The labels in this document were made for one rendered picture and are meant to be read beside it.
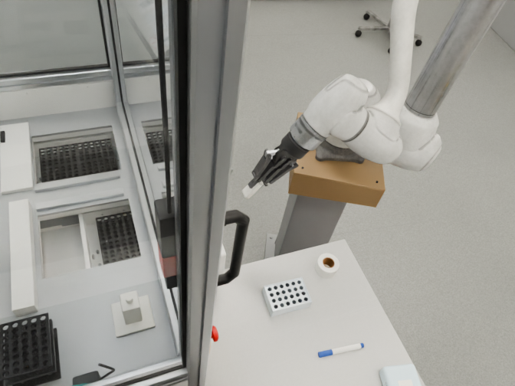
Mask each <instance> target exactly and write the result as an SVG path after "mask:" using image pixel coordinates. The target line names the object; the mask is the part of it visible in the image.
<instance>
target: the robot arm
mask: <svg viewBox="0 0 515 386"><path fill-rule="evenodd" d="M418 1H419V0H393V1H392V11H391V24H390V52H389V83H388V87H387V90H386V92H385V95H384V96H383V98H382V99H381V96H380V94H379V91H378V90H377V88H376V87H375V86H374V85H373V84H372V83H370V82H369V81H368V80H365V79H362V78H356V77H354V76H353V75H351V74H343V75H341V76H339V77H337V78H336V79H335V80H333V81H332V82H331V83H329V84H328V85H327V86H326V87H324V88H323V89H322V90H321V91H320V92H319V93H318V94H317V95H316V96H315V97H314V98H313V100H312V101H311V102H310V104H309V106H308V107H307V109H306V111H305V112H304V113H303V114H301V115H300V117H299V118H298V119H297V120H296V121H295V122H294V123H293V124H292V125H291V127H290V132H289V133H288V134H287V135H286V136H285V137H284V138H283V139H282V140H281V144H280V145H279V146H278V147H276V148H275V149H274V150H271V151H269V149H265V150H264V154H263V156H262V157H261V159H260V161H259V162H258V164H257V165H256V166H255V168H254V170H253V171H252V175H253V176H254V178H253V179H252V180H251V181H250V182H249V183H248V185H247V186H246V187H245V188H244V189H243V190H242V193H243V195H244V198H246V199H249V198H250V197H251V196H252V195H253V194H254V193H255V192H256V191H257V190H259V189H260V188H261V187H262V186H263V185H265V186H268V184H267V183H270V184H273V183H274V182H276V180H278V179H279V178H281V177H282V176H284V175H286V174H287V173H288V172H289V171H291V170H292V169H294V168H297V167H298V166H299V165H298V164H297V160H298V159H302V158H303V157H304V156H305V155H306V154H307V153H308V152H309V151H313V150H314V149H315V150H316V156H315V158H316V160H317V161H320V162H322V161H341V162H356V163H359V164H362V163H363V162H364V160H365V159H367V160H369V161H371V162H375V163H378V164H383V165H384V164H388V163H389V164H392V165H394V166H396V167H399V168H403V169H406V170H409V171H415V172H418V171H423V170H426V168H427V167H429V165H430V164H431V163H433V161H434V160H435V159H436V157H437V156H438V154H439V153H440V151H441V137H440V136H439V135H438V134H437V133H436V131H437V128H438V124H439V121H438V115H437V113H436V112H437V111H438V108H439V107H440V105H441V104H442V102H443V101H444V99H445V97H446V96H447V95H448V93H449V91H450V89H451V88H452V87H453V85H454V83H455V81H456V80H457V78H458V77H459V75H460V73H461V72H462V70H463V69H464V67H465V65H466V64H467V62H468V61H469V59H470V58H471V55H472V54H473V53H474V52H475V50H476V49H477V47H478V45H479V43H480V42H481V41H482V39H483V37H484V35H485V34H486V33H487V31H488V29H489V28H490V26H491V25H492V23H493V22H494V19H495V18H496V17H497V15H498V13H499V12H500V10H501V9H502V7H503V6H504V3H505V2H506V0H460V2H459V3H458V6H457V7H456V9H455V11H454V13H453V15H452V16H451V18H450V20H449V22H448V24H447V25H446V27H445V29H444V31H443V33H442V34H441V37H440V38H439V40H438V42H437V44H436V45H435V48H434V49H433V51H432V53H431V55H430V56H429V58H428V60H427V62H426V63H425V65H424V67H423V69H422V71H421V73H420V74H419V76H418V78H417V80H416V81H415V84H414V86H413V87H412V89H411V91H410V93H409V94H408V88H409V83H410V76H411V69H412V51H413V41H414V32H415V16H416V11H417V7H418ZM407 94H408V96H407ZM406 97H407V98H406Z"/></svg>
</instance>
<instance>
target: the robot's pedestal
mask: <svg viewBox="0 0 515 386"><path fill-rule="evenodd" d="M345 206H346V202H340V201H331V200H326V199H322V198H312V197H307V196H303V195H293V194H289V198H288V200H287V205H286V208H285V211H284V216H283V219H282V222H281V225H280V230H279V232H278V235H276V234H267V238H266V245H265V252H264V259H268V258H272V257H276V256H280V255H283V254H288V253H292V252H295V251H299V250H304V249H307V248H311V247H316V246H320V245H323V244H328V243H329V242H330V238H331V237H332V235H333V232H334V230H335V228H336V226H337V224H338V221H339V219H340V217H341V215H342V213H343V210H344V208H345Z"/></svg>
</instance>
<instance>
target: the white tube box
mask: <svg viewBox="0 0 515 386"><path fill-rule="evenodd" d="M262 293H263V295H264V298H265V301H266V304H267V307H268V310H269V313H270V314H271V317H272V316H278V315H281V314H284V313H287V312H293V311H296V310H299V309H305V308H307V307H310V304H311V303H312V300H311V298H310V295H309V293H308V291H307V288H306V285H305V283H304V281H303V278H302V277H299V278H296V279H292V280H286V281H283V282H279V283H273V284H270V285H266V286H264V288H263V291H262Z"/></svg>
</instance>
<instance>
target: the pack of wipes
mask: <svg viewBox="0 0 515 386"><path fill-rule="evenodd" d="M379 374H380V378H381V380H382V385H383V386H422V385H421V382H420V380H419V377H418V374H417V371H416V369H415V366H414V365H413V364H405V365H392V366H385V367H383V368H382V369H381V370H380V371H379Z"/></svg>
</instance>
